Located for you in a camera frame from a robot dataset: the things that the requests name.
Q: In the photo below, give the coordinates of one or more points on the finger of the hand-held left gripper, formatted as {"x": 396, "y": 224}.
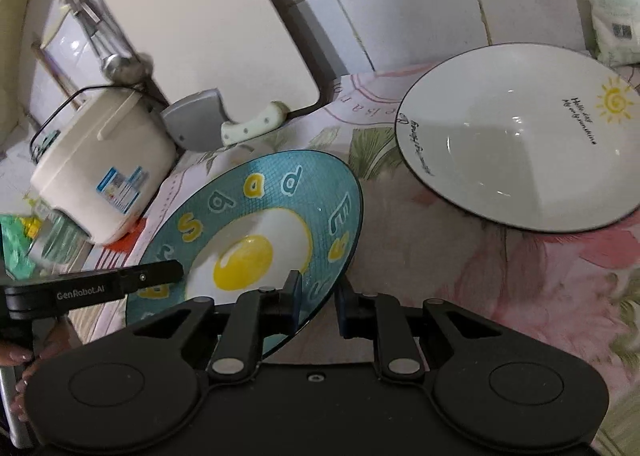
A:
{"x": 150, "y": 276}

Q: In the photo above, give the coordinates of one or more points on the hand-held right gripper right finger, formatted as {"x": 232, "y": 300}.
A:
{"x": 342, "y": 311}

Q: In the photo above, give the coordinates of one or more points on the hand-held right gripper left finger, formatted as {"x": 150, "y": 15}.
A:
{"x": 296, "y": 303}

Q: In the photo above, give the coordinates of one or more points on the teal plate with egg print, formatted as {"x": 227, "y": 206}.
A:
{"x": 280, "y": 186}

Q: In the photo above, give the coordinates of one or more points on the white plate with sun print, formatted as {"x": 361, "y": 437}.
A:
{"x": 500, "y": 135}

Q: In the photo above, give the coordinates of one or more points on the person's left hand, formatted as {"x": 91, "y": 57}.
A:
{"x": 50, "y": 343}

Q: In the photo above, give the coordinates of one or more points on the glass jar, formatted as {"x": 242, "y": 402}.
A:
{"x": 57, "y": 238}

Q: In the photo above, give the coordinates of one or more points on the green packet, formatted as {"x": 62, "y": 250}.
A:
{"x": 15, "y": 246}

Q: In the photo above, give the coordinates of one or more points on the metal bar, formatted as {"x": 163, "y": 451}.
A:
{"x": 12, "y": 416}

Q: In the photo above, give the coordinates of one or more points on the cream rice cooker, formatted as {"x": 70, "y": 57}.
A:
{"x": 100, "y": 150}

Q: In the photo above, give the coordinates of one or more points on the metal ladle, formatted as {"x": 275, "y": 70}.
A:
{"x": 117, "y": 63}

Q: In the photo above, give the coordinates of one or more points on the wooden stick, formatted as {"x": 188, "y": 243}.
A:
{"x": 52, "y": 70}

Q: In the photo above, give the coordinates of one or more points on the white cutting board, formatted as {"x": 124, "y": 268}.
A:
{"x": 200, "y": 20}

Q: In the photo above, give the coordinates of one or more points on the white plastic bag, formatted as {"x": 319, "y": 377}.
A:
{"x": 607, "y": 0}

